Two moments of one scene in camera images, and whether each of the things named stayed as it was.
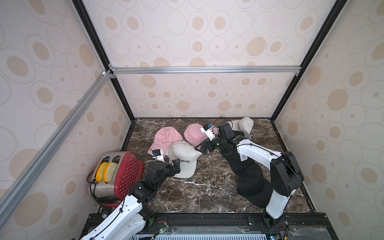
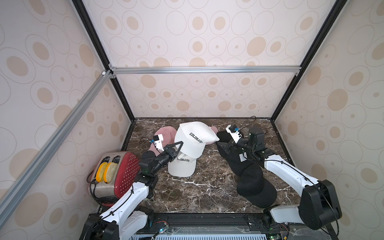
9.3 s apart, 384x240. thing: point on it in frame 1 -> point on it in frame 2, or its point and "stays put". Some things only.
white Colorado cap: (187, 155) stays put
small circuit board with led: (164, 229) stays put
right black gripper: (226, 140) -> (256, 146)
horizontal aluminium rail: (115, 70) stays put
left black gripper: (172, 171) -> (170, 153)
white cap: (245, 124) -> (194, 135)
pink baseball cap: (164, 137) stays put
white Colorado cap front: (187, 154) stays put
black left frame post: (90, 29) stays put
